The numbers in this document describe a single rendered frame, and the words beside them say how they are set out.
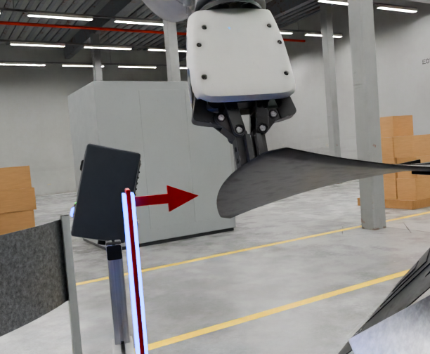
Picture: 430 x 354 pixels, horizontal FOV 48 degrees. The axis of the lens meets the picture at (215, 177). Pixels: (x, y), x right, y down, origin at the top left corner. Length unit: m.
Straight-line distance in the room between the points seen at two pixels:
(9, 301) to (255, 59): 1.86
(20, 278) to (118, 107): 4.61
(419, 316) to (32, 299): 1.94
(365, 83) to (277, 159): 6.44
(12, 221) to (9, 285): 6.24
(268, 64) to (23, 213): 8.02
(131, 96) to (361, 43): 3.13
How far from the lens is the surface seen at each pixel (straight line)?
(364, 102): 6.81
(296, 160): 0.38
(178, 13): 0.61
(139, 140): 6.67
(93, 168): 1.00
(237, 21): 0.50
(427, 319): 0.54
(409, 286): 0.69
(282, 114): 0.50
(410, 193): 8.83
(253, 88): 0.47
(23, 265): 2.25
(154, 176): 6.73
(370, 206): 6.85
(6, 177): 8.36
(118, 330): 1.00
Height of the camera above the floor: 1.22
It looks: 3 degrees down
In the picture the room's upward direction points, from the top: 5 degrees counter-clockwise
